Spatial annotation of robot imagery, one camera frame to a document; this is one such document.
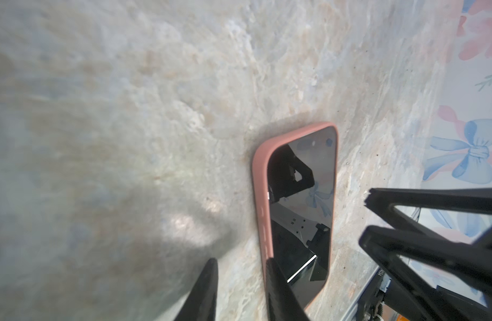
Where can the aluminium rail frame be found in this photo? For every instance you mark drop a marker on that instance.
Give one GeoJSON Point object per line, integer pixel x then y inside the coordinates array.
{"type": "Point", "coordinates": [370, 297]}

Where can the pink phone case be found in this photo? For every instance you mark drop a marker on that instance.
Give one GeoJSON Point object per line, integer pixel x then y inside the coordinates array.
{"type": "Point", "coordinates": [262, 192]}

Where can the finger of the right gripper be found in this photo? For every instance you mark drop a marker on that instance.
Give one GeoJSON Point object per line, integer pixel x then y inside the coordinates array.
{"type": "Point", "coordinates": [471, 263]}
{"type": "Point", "coordinates": [383, 202]}

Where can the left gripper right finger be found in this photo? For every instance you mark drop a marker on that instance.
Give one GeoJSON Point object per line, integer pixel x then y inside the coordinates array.
{"type": "Point", "coordinates": [282, 304]}

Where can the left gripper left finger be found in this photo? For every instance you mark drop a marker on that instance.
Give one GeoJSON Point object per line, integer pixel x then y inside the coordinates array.
{"type": "Point", "coordinates": [201, 302]}

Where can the black phone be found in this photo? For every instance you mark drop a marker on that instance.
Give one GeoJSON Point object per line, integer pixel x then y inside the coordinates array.
{"type": "Point", "coordinates": [306, 208]}

